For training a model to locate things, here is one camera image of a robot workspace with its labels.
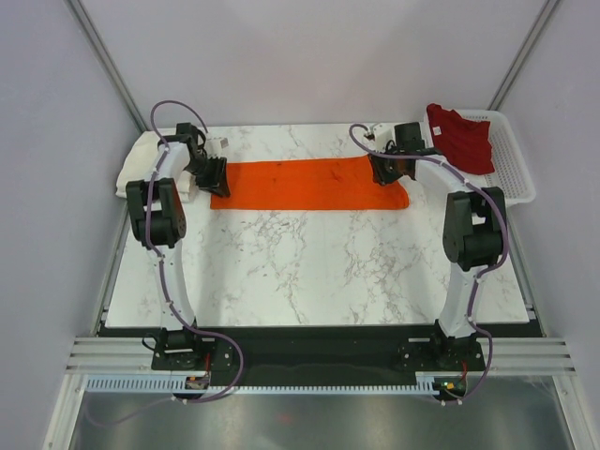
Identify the aluminium rail frame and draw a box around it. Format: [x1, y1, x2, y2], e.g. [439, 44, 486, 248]
[67, 337, 575, 375]

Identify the white plastic basket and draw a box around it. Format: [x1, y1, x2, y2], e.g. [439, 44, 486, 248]
[416, 110, 536, 207]

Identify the white slotted cable duct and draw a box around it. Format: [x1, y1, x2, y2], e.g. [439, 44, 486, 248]
[84, 374, 466, 395]

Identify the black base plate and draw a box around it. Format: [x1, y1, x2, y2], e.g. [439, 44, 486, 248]
[152, 324, 485, 388]

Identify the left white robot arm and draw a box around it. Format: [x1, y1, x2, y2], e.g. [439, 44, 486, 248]
[126, 123, 231, 336]

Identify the red t shirt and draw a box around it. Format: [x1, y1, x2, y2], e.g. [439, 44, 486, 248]
[426, 103, 494, 175]

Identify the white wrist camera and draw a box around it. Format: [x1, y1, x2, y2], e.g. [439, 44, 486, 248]
[366, 123, 395, 153]
[206, 137, 230, 154]

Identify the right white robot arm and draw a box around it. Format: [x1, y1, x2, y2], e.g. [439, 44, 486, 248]
[365, 122, 508, 369]

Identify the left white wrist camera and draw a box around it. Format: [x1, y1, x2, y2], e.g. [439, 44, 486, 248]
[206, 137, 230, 154]

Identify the folded white t shirt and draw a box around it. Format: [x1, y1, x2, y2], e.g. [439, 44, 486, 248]
[115, 131, 198, 203]

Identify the orange t shirt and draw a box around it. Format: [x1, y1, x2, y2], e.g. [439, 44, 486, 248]
[210, 157, 410, 211]

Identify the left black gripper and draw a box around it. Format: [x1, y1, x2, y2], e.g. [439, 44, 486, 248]
[184, 156, 231, 199]

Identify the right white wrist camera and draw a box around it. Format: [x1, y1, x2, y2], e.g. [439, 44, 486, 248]
[366, 123, 395, 153]

